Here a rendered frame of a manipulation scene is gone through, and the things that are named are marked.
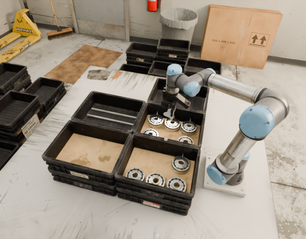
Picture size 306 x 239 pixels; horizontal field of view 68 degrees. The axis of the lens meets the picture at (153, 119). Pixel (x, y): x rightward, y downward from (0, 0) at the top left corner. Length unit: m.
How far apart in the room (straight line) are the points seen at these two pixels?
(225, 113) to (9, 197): 1.56
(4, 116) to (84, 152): 1.15
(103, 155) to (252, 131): 0.82
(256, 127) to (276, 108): 0.10
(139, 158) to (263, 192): 0.75
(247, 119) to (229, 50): 3.12
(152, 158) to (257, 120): 0.66
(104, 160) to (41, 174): 0.41
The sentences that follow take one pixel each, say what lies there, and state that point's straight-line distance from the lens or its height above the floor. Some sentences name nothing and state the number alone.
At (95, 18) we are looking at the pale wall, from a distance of 4.56.
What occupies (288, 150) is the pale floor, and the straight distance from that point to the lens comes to 2.90.
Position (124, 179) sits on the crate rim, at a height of 0.93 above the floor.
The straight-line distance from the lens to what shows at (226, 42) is 3.97.
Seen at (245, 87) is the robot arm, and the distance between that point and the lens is 1.10.
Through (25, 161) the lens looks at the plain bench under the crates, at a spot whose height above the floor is 0.70.
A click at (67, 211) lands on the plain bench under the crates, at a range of 1.38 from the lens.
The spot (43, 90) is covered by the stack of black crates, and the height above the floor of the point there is 0.38.
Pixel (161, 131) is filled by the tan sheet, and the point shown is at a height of 0.83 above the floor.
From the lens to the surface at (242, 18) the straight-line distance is 3.93.
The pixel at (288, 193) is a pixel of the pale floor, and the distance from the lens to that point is 2.54.
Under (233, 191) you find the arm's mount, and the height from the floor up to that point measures 0.74.
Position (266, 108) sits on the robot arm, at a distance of 0.93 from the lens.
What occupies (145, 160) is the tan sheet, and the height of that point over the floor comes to 0.83.
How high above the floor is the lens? 1.91
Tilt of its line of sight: 44 degrees down
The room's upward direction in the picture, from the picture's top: 3 degrees clockwise
